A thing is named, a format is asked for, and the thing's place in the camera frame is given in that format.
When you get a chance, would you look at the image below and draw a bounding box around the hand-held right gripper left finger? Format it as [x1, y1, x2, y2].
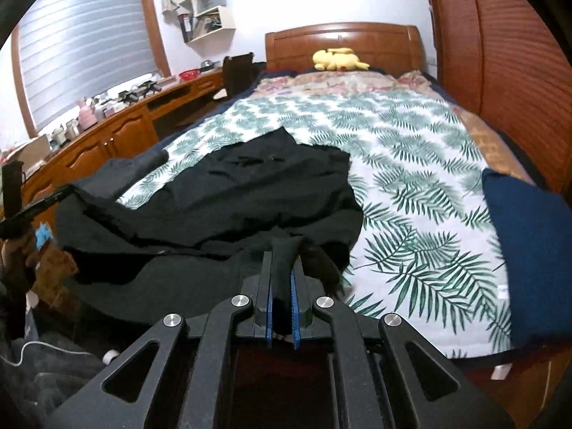
[45, 250, 274, 429]

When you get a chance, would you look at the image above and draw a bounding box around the white cable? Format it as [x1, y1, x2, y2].
[0, 341, 92, 368]

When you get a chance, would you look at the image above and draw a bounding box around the white wall shelf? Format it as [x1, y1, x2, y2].
[178, 0, 237, 44]

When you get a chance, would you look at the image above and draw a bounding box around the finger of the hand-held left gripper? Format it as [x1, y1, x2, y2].
[0, 186, 74, 249]

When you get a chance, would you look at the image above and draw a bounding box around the black double-breasted coat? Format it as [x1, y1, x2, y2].
[56, 127, 365, 322]

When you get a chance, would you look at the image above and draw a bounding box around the wooden desk cabinet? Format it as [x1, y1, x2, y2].
[0, 69, 226, 215]

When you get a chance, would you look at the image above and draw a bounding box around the wooden slatted wardrobe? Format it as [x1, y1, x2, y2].
[422, 0, 572, 197]

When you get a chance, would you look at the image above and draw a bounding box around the grey window blind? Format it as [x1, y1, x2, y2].
[11, 0, 173, 139]

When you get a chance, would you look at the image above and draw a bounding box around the wooden bed headboard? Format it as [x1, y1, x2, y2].
[265, 22, 425, 74]

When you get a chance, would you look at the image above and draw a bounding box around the yellow plush toy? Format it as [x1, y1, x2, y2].
[312, 48, 371, 72]

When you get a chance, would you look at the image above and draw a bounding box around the pink thermos jug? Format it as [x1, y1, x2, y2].
[78, 97, 97, 129]

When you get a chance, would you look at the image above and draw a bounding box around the brown patterned bed mat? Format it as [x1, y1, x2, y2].
[456, 106, 533, 185]

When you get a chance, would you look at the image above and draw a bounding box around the dark grey clothes pile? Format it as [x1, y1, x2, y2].
[0, 335, 114, 429]

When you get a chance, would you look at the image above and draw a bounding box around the leaf-print blanket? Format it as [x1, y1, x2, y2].
[118, 94, 512, 355]

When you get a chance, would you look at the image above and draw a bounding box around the dark grey folded cloth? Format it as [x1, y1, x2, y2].
[74, 149, 169, 202]

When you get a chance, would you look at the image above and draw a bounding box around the navy blue folded cloth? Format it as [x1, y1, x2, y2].
[482, 169, 572, 350]

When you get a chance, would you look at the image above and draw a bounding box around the floral quilt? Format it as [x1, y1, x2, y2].
[255, 70, 436, 100]

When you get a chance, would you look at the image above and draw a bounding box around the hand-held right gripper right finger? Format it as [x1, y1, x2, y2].
[290, 263, 514, 429]

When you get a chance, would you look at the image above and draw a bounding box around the dark wooden chair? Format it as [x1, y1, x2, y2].
[222, 54, 266, 99]

